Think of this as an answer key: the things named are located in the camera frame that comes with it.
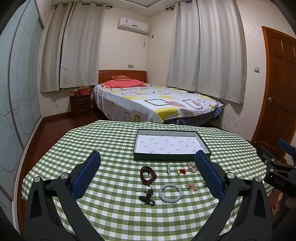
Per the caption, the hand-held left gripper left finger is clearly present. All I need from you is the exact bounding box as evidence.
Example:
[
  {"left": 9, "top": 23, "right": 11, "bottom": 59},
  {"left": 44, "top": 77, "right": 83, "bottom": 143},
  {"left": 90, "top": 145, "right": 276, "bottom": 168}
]
[{"left": 23, "top": 151, "right": 109, "bottom": 241}]

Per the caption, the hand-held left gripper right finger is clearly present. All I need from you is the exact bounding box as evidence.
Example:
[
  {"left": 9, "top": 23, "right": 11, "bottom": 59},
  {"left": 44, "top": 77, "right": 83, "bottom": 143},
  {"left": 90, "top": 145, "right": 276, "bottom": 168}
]
[{"left": 181, "top": 149, "right": 274, "bottom": 241}]

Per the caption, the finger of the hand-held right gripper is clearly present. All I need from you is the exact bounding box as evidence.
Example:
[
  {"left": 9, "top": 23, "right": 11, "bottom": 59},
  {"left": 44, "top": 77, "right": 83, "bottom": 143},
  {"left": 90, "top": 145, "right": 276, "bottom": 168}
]
[
  {"left": 255, "top": 145, "right": 281, "bottom": 172},
  {"left": 277, "top": 138, "right": 296, "bottom": 163}
]

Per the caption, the pearl flower brooch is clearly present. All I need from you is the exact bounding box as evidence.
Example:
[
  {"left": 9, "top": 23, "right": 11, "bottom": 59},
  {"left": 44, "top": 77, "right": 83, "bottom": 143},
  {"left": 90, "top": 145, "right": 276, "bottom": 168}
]
[{"left": 185, "top": 162, "right": 199, "bottom": 174}]

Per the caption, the gold bead cluster bracelet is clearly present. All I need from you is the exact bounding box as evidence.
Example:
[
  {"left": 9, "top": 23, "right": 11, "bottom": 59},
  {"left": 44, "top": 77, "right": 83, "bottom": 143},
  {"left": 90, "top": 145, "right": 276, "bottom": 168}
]
[{"left": 184, "top": 182, "right": 199, "bottom": 197}]

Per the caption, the pale jade bangle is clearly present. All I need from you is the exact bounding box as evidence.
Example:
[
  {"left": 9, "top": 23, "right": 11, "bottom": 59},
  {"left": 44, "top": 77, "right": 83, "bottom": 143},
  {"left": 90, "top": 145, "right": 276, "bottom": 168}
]
[{"left": 159, "top": 183, "right": 182, "bottom": 204}]

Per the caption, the green box with white lining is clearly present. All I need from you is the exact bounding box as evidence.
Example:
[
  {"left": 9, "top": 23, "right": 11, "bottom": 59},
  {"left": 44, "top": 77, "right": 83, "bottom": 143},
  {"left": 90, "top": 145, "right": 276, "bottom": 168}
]
[{"left": 133, "top": 128, "right": 212, "bottom": 161}]

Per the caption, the dark red bead bracelet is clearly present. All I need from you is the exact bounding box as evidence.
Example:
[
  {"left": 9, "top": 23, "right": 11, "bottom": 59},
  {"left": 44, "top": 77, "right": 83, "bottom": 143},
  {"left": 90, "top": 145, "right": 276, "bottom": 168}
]
[{"left": 140, "top": 165, "right": 157, "bottom": 186}]

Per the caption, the black cord bead pendant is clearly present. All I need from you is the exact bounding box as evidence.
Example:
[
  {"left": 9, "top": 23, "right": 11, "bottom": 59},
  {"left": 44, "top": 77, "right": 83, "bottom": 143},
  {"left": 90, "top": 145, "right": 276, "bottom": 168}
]
[{"left": 133, "top": 189, "right": 156, "bottom": 206}]

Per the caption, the person's right hand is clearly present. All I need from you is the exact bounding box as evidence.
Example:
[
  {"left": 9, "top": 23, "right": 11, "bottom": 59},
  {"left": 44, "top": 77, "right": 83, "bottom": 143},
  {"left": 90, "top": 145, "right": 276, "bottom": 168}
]
[{"left": 275, "top": 192, "right": 288, "bottom": 217}]

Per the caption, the green checkered tablecloth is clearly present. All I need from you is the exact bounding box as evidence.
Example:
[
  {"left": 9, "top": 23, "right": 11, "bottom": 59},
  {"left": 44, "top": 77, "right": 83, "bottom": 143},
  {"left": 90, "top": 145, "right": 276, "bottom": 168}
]
[{"left": 21, "top": 120, "right": 278, "bottom": 241}]

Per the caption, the blue plaid bed sheet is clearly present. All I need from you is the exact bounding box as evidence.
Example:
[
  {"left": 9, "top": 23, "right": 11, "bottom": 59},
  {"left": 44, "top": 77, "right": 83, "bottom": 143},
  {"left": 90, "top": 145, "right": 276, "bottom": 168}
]
[{"left": 162, "top": 107, "right": 224, "bottom": 127}]

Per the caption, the wooden door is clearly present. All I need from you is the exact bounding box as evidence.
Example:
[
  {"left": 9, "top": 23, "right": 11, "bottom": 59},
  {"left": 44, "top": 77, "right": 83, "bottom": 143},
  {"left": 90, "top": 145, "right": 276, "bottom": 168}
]
[{"left": 251, "top": 26, "right": 296, "bottom": 161}]

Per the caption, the dark wooden nightstand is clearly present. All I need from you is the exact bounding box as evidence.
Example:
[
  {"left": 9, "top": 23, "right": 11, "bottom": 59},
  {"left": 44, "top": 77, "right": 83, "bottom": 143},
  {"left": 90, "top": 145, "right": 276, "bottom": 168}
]
[{"left": 69, "top": 95, "right": 92, "bottom": 119}]

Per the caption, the bed with patterned sheet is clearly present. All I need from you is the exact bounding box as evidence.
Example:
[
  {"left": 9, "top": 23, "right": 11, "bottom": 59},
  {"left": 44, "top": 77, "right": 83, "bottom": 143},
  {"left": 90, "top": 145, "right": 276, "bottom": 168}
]
[{"left": 92, "top": 83, "right": 224, "bottom": 124}]

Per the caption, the pink pillow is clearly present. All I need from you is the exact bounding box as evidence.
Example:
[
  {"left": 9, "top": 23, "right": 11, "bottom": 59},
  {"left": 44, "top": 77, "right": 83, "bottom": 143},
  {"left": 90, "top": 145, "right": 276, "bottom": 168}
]
[{"left": 102, "top": 79, "right": 147, "bottom": 89}]

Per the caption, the wooden bed headboard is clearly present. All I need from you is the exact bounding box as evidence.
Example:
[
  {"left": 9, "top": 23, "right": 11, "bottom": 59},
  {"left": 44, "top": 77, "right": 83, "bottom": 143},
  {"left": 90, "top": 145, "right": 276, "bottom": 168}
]
[{"left": 98, "top": 70, "right": 147, "bottom": 84}]

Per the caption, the white curtain panel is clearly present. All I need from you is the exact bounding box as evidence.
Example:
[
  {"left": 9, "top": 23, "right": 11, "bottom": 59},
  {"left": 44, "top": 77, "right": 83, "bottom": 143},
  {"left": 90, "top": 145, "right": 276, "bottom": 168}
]
[
  {"left": 59, "top": 2, "right": 104, "bottom": 89},
  {"left": 40, "top": 2, "right": 75, "bottom": 93},
  {"left": 196, "top": 0, "right": 247, "bottom": 104},
  {"left": 166, "top": 2, "right": 201, "bottom": 92}
]

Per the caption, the frosted glass wardrobe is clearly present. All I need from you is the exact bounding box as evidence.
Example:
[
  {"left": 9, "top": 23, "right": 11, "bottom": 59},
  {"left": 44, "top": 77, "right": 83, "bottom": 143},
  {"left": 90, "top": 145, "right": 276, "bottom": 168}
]
[{"left": 0, "top": 0, "right": 45, "bottom": 204}]

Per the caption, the white air conditioner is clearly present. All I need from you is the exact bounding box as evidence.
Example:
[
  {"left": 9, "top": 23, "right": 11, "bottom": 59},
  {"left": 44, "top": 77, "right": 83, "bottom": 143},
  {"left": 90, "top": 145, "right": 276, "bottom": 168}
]
[{"left": 117, "top": 17, "right": 150, "bottom": 36}]

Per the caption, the dark curtain rod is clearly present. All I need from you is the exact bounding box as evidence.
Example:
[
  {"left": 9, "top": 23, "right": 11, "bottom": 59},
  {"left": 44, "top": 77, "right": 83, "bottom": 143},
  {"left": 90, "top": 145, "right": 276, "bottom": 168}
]
[
  {"left": 165, "top": 1, "right": 194, "bottom": 10},
  {"left": 52, "top": 2, "right": 107, "bottom": 8}
]

